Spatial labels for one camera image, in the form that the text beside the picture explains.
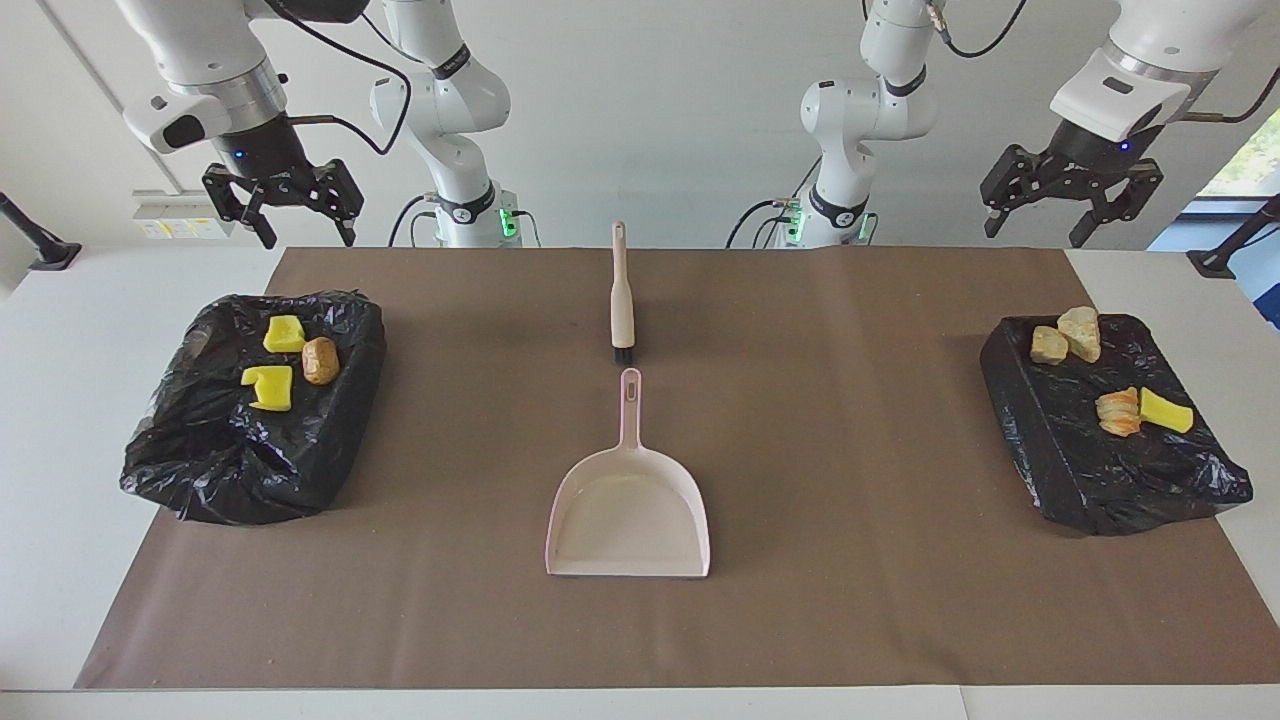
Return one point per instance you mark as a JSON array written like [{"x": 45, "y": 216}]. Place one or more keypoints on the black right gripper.
[{"x": 270, "y": 160}]

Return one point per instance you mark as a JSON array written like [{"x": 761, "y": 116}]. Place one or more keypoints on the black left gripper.
[{"x": 1095, "y": 158}]

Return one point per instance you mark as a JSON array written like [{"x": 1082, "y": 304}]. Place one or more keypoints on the notched yellow sponge piece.
[{"x": 270, "y": 388}]

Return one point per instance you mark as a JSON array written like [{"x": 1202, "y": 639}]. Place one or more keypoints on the green and yellow sponge piece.
[{"x": 1166, "y": 411}]

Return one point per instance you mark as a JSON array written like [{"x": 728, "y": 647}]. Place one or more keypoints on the beige hand brush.
[{"x": 621, "y": 300}]

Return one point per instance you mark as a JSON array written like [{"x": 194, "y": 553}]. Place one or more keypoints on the beige plastic dustpan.
[{"x": 628, "y": 510}]

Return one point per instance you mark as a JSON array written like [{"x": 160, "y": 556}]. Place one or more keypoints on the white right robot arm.
[{"x": 450, "y": 100}]

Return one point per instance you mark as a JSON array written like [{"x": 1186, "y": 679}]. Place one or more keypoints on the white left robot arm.
[{"x": 870, "y": 110}]

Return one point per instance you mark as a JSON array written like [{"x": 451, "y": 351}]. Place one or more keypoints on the black bag-lined bin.
[
  {"x": 220, "y": 450},
  {"x": 1100, "y": 470}
]

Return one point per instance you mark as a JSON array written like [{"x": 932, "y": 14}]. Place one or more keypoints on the black stand foot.
[
  {"x": 1210, "y": 262},
  {"x": 55, "y": 255}
]

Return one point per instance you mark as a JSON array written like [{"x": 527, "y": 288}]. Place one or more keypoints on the window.
[{"x": 1250, "y": 165}]

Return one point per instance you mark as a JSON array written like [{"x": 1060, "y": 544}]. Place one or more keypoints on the brown paper table mat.
[{"x": 800, "y": 450}]

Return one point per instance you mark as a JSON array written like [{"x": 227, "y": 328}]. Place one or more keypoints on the white wall socket box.
[{"x": 160, "y": 222}]

